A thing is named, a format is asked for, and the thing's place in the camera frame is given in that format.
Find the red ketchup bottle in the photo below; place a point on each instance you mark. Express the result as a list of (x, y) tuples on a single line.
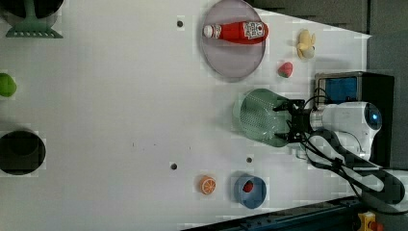
[(241, 32)]

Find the orange slice toy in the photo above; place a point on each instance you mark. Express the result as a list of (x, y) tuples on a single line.
[(207, 184)]

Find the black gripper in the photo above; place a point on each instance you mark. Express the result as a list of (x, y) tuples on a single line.
[(300, 124)]

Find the yellow red emergency button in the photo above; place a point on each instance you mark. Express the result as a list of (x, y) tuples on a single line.
[(369, 222)]

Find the green plastic strainer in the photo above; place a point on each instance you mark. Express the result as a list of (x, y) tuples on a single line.
[(254, 116)]

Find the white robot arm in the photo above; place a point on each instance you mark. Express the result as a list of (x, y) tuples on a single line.
[(339, 137)]

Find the grey round plate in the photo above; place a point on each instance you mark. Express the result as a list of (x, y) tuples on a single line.
[(231, 61)]

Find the green toy fruit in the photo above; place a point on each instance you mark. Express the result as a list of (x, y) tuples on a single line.
[(7, 85)]

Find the black toaster oven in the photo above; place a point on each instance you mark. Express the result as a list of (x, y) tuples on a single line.
[(369, 93)]

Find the green spatula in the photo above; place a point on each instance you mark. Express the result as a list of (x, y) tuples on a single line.
[(31, 26)]

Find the blue bowl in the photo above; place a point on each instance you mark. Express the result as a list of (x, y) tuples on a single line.
[(256, 197)]

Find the small strawberry in bowl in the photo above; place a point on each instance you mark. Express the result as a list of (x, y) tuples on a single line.
[(248, 187)]

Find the peeled toy banana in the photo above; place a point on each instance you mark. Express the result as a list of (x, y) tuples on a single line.
[(305, 47)]

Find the red toy strawberry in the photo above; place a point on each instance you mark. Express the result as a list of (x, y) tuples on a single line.
[(285, 70)]

